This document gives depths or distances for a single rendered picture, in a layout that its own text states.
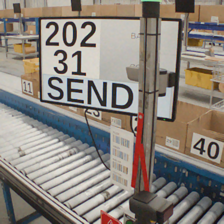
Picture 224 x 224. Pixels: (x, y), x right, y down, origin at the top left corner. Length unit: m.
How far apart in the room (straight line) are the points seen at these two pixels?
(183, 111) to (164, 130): 0.30
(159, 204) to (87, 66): 0.47
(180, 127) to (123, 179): 0.62
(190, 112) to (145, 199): 1.00
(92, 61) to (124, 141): 0.27
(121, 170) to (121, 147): 0.08
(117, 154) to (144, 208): 0.18
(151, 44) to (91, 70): 0.28
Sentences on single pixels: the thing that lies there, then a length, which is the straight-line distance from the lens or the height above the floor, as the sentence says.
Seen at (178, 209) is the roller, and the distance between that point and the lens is 1.32.
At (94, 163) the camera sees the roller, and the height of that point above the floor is 0.74.
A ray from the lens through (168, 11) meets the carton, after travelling 6.72.
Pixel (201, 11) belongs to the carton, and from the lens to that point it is 6.33.
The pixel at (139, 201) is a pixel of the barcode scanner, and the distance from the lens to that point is 0.79.
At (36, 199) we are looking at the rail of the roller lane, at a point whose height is 0.70.
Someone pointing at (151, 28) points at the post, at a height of 1.53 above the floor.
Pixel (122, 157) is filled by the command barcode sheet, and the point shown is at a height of 1.16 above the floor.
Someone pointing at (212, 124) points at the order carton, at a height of 0.97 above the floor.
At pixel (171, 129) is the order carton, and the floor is 1.00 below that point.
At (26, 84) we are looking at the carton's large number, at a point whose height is 0.98.
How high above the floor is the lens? 1.57
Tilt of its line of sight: 21 degrees down
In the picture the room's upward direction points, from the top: straight up
